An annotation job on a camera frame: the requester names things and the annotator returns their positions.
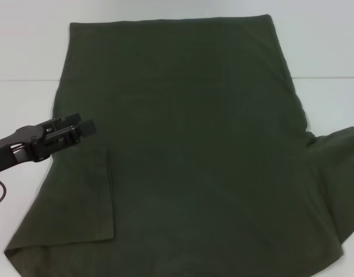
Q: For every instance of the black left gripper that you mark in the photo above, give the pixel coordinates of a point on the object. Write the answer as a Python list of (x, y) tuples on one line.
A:
[(12, 147)]

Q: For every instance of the dark green shirt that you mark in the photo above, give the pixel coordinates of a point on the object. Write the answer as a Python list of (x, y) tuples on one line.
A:
[(194, 130)]

